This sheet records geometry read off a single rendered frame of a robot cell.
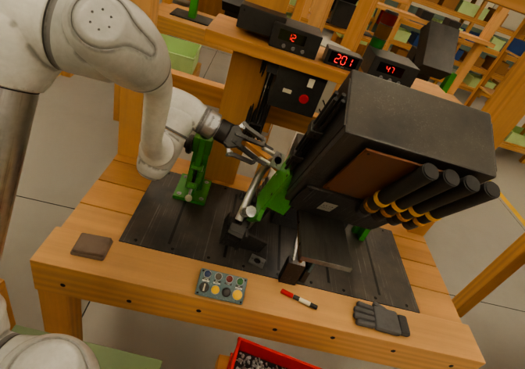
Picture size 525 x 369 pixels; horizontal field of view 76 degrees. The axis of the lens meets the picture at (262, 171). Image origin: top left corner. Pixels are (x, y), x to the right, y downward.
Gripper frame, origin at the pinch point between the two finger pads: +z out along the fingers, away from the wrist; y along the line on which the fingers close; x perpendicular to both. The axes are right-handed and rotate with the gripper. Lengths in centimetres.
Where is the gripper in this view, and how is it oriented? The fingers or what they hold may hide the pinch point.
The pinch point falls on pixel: (269, 157)
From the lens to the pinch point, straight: 114.4
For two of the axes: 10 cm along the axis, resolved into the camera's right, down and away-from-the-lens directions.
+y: 4.3, -8.8, 1.9
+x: -3.1, 0.5, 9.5
